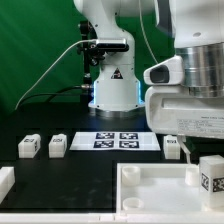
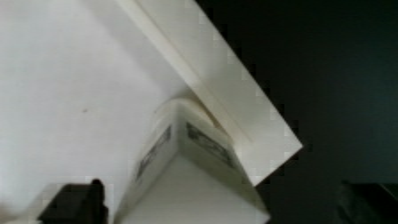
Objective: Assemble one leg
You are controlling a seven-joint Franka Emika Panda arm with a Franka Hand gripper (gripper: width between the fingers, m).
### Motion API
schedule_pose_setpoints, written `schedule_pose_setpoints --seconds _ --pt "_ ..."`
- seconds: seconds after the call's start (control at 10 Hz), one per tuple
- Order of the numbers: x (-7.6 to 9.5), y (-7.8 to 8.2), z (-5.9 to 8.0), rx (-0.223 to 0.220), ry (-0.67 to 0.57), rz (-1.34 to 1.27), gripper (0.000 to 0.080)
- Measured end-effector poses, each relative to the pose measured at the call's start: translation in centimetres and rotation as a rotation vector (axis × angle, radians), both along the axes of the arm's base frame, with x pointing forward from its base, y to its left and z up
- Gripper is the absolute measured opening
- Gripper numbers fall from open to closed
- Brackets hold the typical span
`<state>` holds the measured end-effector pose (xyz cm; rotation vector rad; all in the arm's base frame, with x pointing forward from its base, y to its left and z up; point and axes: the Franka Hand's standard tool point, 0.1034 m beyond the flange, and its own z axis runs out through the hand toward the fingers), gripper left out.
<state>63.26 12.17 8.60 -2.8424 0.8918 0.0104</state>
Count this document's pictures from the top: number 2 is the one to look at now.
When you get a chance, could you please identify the white square tabletop part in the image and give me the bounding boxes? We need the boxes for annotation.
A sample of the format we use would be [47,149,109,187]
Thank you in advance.
[0,0,301,224]

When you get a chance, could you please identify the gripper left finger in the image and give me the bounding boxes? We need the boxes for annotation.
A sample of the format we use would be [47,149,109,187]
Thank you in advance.
[37,179,108,224]

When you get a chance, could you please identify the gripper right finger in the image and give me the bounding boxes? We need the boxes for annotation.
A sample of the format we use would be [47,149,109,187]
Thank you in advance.
[333,182,398,224]

